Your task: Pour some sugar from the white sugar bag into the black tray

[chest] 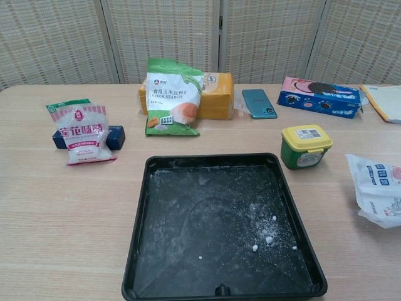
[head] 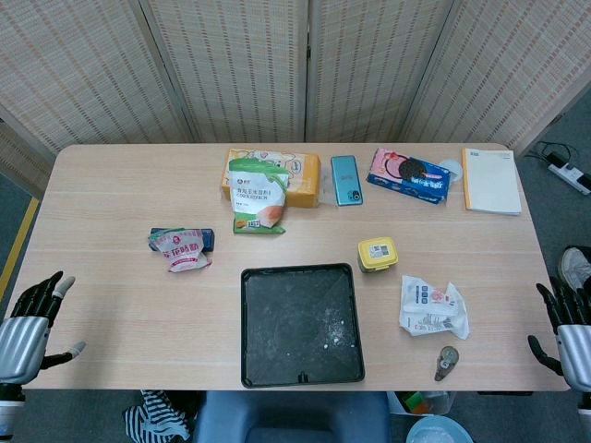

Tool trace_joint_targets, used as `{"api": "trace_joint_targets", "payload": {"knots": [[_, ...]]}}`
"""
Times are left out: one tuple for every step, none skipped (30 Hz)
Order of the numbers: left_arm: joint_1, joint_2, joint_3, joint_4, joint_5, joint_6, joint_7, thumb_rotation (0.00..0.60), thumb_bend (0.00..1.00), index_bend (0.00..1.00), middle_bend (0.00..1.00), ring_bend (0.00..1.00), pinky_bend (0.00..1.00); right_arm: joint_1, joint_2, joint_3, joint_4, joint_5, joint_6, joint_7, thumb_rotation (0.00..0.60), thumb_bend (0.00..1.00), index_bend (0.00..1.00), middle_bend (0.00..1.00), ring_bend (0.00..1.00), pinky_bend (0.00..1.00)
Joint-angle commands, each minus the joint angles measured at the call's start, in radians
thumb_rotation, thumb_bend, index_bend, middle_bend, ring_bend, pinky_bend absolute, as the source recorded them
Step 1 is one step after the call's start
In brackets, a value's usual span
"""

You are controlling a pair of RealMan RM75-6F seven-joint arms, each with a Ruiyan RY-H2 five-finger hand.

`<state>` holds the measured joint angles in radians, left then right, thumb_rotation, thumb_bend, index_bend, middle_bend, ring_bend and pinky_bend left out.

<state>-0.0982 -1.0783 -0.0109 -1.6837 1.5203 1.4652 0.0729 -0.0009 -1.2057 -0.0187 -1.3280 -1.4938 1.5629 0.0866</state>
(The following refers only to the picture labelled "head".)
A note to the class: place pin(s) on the black white striped cloth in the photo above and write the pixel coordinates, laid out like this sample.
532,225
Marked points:
154,415

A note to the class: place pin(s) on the woven folding screen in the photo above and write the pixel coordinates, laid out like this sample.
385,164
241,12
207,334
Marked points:
231,69

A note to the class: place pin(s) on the light blue bowl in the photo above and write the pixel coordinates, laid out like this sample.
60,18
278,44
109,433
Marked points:
438,431

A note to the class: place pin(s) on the correction tape dispenser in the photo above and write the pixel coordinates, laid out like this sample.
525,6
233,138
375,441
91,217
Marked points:
447,360

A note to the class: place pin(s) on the yellow-lidded green container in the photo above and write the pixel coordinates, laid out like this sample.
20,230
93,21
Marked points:
376,254

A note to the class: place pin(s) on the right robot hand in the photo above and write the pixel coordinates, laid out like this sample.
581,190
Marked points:
577,350

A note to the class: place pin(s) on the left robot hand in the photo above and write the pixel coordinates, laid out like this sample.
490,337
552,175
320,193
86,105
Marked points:
20,341

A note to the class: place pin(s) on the white power strip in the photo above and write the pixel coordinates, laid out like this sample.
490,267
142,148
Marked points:
570,173

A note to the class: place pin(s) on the yellow tissue pack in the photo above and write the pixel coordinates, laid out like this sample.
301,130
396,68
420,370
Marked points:
305,180

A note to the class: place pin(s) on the blue pink cookie box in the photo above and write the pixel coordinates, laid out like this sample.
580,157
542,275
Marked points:
406,177

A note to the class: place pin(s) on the clear plastic wrapper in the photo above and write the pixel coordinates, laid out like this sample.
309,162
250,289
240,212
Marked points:
327,189

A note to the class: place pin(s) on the blue chair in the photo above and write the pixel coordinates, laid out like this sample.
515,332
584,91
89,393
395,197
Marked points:
295,415

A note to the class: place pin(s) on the round translucent lid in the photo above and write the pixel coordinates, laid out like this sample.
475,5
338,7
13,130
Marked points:
454,168

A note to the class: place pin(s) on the white red snack bag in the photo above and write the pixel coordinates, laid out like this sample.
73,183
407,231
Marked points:
429,309

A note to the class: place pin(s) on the black square tray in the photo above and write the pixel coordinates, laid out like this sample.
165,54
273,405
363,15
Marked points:
300,323

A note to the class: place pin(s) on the grey sneaker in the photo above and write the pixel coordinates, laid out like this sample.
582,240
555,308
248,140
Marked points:
577,267

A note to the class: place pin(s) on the green white snack pouch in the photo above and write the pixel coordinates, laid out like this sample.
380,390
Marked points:
256,198

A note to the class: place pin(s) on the red white MSG bag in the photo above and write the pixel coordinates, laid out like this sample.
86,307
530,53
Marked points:
182,254

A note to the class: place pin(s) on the white notebook yellow spine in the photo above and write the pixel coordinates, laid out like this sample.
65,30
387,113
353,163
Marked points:
491,182

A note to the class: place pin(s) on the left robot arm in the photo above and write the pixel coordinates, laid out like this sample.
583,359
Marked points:
9,408

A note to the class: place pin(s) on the colourful puzzle cube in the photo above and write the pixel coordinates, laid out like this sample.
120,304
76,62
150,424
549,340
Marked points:
415,402

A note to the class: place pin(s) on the teal smartphone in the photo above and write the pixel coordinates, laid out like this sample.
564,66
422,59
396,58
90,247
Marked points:
346,180

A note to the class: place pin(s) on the dark blue box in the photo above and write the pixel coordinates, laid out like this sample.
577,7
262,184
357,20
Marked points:
210,240

